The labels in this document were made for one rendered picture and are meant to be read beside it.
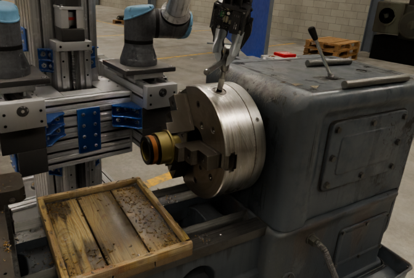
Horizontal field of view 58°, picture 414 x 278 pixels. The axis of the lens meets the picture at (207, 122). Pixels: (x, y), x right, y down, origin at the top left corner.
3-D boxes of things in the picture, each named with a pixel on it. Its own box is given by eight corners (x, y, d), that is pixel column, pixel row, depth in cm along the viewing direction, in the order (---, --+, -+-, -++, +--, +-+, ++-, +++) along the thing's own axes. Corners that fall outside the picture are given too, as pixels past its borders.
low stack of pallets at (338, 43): (324, 53, 947) (328, 36, 931) (358, 59, 895) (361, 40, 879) (300, 58, 857) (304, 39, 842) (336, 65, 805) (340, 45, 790)
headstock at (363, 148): (309, 139, 168) (324, 52, 154) (408, 189, 130) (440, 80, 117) (194, 163, 138) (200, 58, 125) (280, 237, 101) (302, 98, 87)
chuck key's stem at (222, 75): (217, 85, 98) (225, 44, 92) (225, 87, 97) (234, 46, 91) (214, 89, 96) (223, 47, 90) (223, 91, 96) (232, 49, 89)
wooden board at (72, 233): (138, 186, 120) (138, 175, 119) (193, 255, 92) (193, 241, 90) (37, 209, 105) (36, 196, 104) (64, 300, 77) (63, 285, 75)
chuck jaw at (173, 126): (197, 131, 107) (188, 91, 108) (205, 127, 103) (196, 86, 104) (162, 137, 101) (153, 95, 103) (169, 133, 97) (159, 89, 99)
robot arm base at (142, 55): (113, 60, 156) (113, 36, 152) (146, 58, 165) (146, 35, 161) (130, 68, 145) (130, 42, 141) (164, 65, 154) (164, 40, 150)
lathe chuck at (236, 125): (188, 149, 126) (204, 63, 110) (239, 214, 105) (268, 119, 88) (164, 153, 122) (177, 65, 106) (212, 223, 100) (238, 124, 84)
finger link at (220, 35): (202, 66, 85) (212, 28, 80) (209, 58, 90) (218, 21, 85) (215, 71, 85) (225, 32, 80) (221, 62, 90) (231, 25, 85)
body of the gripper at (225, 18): (207, 30, 79) (218, -30, 73) (217, 20, 86) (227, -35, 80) (242, 39, 78) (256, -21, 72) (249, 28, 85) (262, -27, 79)
